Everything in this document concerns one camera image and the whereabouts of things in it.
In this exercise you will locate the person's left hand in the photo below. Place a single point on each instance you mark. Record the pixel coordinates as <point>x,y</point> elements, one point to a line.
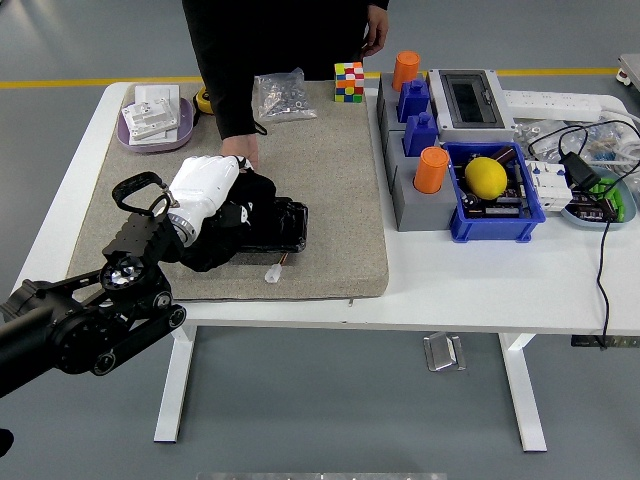
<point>378,30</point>

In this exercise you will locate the blue block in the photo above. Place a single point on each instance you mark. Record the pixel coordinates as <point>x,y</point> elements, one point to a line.
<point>420,135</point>
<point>414,102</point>

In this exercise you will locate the black rag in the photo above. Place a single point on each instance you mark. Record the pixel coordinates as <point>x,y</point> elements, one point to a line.
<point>210,252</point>

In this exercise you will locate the silver metal bracket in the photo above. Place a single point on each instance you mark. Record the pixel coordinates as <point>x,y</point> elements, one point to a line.
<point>442,352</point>

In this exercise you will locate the grey-brown mat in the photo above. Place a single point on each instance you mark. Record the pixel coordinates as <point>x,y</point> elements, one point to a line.
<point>325,200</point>

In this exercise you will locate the clear bag of white parts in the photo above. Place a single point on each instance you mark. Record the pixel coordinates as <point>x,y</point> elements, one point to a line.
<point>530,135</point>

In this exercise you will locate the orange cylinder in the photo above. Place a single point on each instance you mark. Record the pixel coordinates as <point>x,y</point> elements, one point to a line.
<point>406,70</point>
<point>431,170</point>

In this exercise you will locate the white circuit breaker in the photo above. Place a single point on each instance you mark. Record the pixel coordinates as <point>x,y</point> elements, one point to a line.
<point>547,190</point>

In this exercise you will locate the yellow lemon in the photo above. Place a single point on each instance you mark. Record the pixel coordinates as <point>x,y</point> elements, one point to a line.
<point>486,177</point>

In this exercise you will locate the grey base block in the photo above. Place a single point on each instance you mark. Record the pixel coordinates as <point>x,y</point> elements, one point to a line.
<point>387,105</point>
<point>420,212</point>

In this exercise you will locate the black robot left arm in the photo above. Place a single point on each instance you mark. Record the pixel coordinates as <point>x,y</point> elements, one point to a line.
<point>65,330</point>

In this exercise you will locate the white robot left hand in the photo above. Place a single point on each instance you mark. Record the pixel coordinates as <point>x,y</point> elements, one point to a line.
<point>202,182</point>

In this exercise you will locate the green plastic part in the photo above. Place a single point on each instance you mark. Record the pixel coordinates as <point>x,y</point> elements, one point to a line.
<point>607,187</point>

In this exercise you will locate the person's right hand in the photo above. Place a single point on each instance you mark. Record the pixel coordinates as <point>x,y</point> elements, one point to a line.
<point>242,146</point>

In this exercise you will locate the black power adapter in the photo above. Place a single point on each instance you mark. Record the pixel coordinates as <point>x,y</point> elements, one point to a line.
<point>580,172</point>

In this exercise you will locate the person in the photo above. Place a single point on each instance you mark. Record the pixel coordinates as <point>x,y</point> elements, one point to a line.
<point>285,35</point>

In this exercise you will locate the dark circuit board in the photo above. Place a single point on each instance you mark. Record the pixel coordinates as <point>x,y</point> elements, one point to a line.
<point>500,207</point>
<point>590,210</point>

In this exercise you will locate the clear bag of blue parts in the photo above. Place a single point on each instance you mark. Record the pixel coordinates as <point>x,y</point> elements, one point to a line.
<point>605,140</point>

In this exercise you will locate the person's right forearm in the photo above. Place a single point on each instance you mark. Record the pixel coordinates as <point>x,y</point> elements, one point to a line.
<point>235,110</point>

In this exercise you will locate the white cart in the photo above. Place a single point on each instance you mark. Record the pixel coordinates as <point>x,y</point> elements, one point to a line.
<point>631,67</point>

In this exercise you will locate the clear bag of screws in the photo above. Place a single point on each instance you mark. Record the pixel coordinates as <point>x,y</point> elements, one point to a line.
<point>282,97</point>

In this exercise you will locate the light blue tray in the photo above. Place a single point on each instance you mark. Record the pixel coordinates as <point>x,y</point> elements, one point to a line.
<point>590,223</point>

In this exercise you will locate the blue plastic bin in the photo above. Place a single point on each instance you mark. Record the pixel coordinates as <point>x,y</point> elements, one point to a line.
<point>490,230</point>

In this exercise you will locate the purple tray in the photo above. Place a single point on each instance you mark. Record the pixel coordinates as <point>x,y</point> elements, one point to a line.
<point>185,127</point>

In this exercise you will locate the colourful puzzle cube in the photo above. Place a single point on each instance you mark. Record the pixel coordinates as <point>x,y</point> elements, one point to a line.
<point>349,82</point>

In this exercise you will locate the brown capacitor cylinder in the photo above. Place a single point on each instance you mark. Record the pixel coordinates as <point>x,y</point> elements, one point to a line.
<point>506,154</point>

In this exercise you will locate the black glossy panel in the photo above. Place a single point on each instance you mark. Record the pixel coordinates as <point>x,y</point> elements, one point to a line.
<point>290,225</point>

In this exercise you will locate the white table leg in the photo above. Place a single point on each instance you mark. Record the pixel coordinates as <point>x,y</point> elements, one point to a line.
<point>175,385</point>
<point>525,395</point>

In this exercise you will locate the grey electrical distribution box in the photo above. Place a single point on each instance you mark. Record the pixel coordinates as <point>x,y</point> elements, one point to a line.
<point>470,100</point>

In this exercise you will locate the yellow tape measure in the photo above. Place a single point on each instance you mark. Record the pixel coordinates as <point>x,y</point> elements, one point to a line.
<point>202,100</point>

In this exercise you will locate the black table control box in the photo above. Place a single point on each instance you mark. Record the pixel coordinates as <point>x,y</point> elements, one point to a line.
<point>585,342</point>

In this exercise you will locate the white power strip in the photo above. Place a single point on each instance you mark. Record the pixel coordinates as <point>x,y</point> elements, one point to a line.
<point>550,102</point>

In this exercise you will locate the white switch plate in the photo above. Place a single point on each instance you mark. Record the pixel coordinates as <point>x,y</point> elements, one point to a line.
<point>157,92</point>
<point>150,136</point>
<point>150,117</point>

